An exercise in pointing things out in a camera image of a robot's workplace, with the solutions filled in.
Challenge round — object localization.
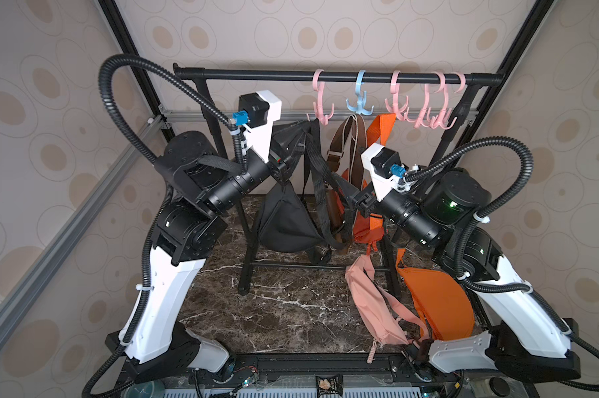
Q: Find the red-orange waist bag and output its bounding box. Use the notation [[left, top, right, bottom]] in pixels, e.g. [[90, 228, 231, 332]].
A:
[[328, 114, 397, 254]]

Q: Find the black bag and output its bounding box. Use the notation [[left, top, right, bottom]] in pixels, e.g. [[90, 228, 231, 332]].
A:
[[254, 145, 354, 265], [302, 119, 333, 245]]

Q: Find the brown leather bag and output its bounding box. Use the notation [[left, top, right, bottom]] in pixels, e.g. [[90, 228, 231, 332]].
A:
[[326, 114, 367, 242]]

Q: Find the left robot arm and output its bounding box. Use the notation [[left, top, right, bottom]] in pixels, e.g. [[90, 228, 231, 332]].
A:
[[82, 54, 283, 397]]

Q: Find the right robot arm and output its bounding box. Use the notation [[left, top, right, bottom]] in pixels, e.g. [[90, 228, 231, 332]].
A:
[[352, 136, 599, 392]]

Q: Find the leftmost pink hook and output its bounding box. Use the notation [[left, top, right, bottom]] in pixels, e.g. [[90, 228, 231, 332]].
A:
[[311, 69, 334, 126]]

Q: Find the pink hook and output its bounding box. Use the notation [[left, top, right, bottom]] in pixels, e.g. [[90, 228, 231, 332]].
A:
[[430, 71, 466, 130], [385, 71, 409, 121], [414, 71, 445, 129], [311, 69, 334, 126]]

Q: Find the light blue hook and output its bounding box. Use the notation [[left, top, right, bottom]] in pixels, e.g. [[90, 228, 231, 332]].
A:
[[346, 70, 374, 116]]

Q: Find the rightmost pink hook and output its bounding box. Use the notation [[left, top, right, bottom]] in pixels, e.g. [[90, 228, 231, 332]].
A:
[[430, 71, 466, 130]]

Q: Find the middle pink hook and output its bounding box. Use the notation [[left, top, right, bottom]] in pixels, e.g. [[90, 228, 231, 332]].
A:
[[385, 71, 409, 121]]

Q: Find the pink bag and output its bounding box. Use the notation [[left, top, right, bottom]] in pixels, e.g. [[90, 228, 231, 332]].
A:
[[345, 255, 430, 364]]

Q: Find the bright orange bag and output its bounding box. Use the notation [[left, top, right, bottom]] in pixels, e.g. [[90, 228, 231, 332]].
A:
[[396, 249, 475, 341]]

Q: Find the black clothes rack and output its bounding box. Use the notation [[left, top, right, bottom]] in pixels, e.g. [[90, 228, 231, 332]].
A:
[[173, 64, 503, 298]]

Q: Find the small snack packet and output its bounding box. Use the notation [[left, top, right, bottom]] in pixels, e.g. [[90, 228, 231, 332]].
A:
[[315, 374, 344, 398]]

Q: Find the black round cap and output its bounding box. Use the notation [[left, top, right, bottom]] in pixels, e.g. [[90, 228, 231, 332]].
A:
[[487, 377, 511, 397]]

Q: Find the teal round container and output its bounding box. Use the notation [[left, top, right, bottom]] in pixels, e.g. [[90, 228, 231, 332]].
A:
[[120, 381, 165, 398]]

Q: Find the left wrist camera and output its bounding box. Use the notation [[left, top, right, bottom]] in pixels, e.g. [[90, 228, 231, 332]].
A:
[[233, 91, 282, 164]]

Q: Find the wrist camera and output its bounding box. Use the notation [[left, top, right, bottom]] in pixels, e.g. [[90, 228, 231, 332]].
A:
[[361, 143, 420, 202], [233, 91, 282, 164]]

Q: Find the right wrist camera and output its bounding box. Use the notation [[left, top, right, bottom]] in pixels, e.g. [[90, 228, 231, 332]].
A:
[[361, 143, 420, 202]]

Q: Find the aluminium rail back wall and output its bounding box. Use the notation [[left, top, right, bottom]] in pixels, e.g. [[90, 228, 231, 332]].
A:
[[159, 107, 480, 125]]

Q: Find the aluminium rail wall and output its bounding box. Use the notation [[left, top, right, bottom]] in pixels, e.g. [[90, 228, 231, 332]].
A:
[[159, 107, 480, 125], [0, 115, 165, 374]]

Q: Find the black base frame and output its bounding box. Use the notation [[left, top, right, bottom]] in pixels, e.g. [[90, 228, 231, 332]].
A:
[[109, 351, 542, 398]]

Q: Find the aluminium rail left wall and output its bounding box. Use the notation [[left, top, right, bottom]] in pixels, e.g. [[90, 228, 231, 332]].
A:
[[0, 115, 165, 374]]

